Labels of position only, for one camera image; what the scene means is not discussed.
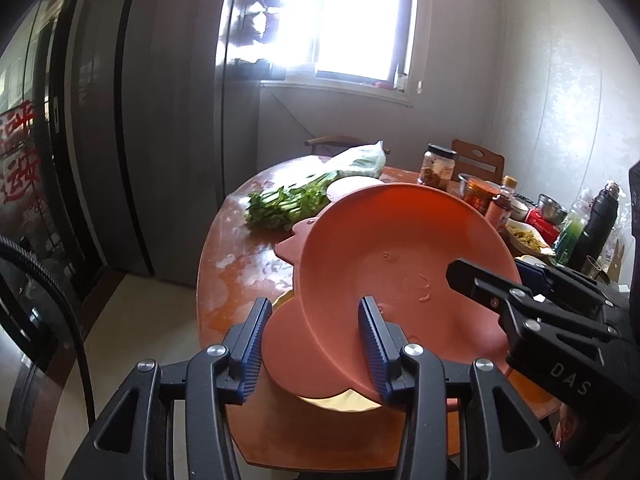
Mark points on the white bowl with print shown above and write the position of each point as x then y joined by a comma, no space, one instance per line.
520,207

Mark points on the brown sauce bottle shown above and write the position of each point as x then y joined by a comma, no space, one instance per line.
501,210

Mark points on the bagged green leafy vegetable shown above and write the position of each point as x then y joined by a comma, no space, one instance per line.
285,205

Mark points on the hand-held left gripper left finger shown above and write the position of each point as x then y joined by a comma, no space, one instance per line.
252,352

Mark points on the white plate of cooked food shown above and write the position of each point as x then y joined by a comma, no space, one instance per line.
527,240

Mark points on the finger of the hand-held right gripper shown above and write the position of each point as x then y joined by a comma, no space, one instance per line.
475,280
536,273

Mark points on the glass jar with dark lid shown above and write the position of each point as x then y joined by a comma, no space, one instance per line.
437,167

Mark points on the small steel bowl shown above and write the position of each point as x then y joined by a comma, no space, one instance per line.
552,207

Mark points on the green drink bottle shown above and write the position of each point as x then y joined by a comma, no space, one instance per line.
570,235

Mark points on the grey refrigerator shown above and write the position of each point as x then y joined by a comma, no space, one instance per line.
165,110

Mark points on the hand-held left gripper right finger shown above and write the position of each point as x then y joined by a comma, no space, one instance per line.
372,352

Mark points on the large steel bowl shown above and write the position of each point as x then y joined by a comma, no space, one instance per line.
470,178

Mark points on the wooden chair with cutout back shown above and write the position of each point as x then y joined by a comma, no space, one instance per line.
477,157

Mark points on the window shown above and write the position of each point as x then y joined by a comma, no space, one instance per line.
350,20

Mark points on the black thermos bottle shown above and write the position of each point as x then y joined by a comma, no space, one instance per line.
597,220

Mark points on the red tissue pack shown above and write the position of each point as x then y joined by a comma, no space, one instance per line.
542,222

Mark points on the dark glass door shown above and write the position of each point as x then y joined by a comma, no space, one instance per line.
35,135

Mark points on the small white bowl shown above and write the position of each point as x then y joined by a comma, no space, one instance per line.
350,186

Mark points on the yellow plastic plate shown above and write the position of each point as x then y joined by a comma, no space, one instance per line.
342,403

